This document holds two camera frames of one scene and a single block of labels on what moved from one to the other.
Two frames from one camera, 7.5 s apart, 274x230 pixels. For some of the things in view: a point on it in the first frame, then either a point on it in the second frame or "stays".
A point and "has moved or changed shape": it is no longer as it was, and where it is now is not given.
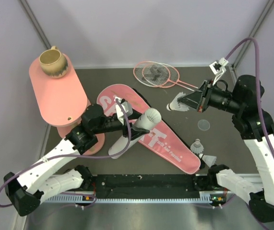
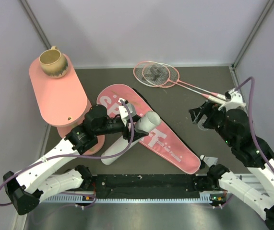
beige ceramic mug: (53, 63) stays
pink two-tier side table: (62, 101) stays
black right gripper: (193, 99) to (208, 109)
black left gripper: (136, 132) stays
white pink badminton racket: (152, 74) stays
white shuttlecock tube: (148, 120) has moved or changed shape
